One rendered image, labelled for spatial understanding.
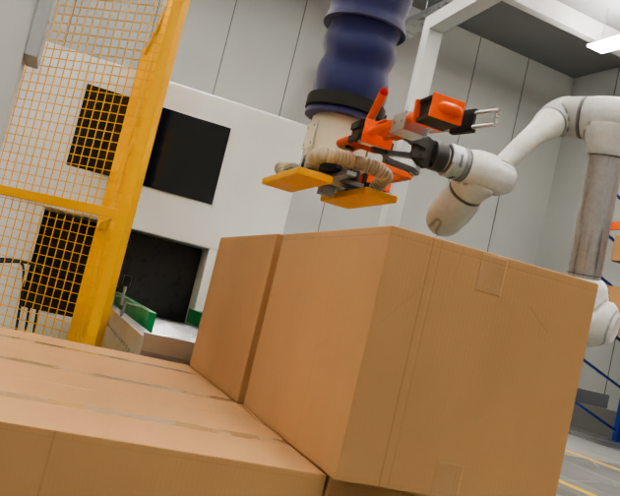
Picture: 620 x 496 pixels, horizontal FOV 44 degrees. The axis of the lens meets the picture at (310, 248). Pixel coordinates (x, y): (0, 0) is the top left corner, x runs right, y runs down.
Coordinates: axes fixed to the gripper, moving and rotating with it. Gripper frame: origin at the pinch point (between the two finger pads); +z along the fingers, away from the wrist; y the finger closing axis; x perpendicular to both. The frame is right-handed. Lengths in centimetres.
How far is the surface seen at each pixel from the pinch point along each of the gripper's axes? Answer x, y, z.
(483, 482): -67, 67, -6
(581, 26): 785, -474, -603
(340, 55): 19.7, -23.6, 7.2
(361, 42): 16.0, -27.7, 3.3
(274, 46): 959, -341, -184
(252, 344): -4, 57, 19
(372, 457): -67, 66, 15
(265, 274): -2.3, 40.1, 19.6
